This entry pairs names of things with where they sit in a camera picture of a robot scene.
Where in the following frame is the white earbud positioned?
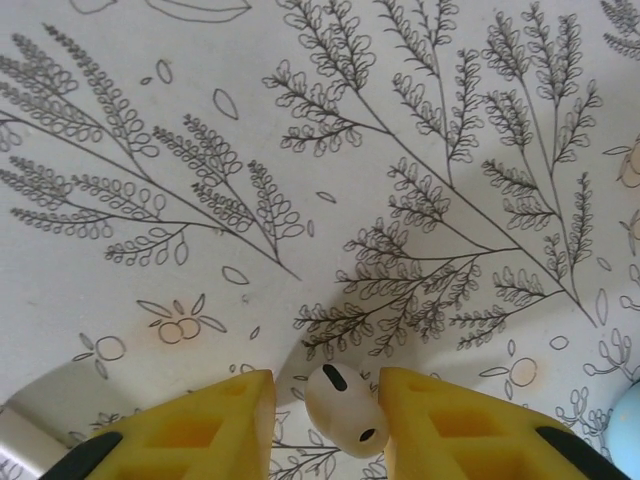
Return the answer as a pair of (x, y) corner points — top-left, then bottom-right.
(304, 363), (391, 459)

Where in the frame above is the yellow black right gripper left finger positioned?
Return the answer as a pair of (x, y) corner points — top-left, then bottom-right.
(47, 368), (277, 480)

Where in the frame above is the blue earbuds case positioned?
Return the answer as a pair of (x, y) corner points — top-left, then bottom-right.
(606, 382), (640, 471)

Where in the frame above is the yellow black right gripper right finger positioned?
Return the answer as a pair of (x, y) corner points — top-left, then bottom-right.
(378, 366), (624, 480)

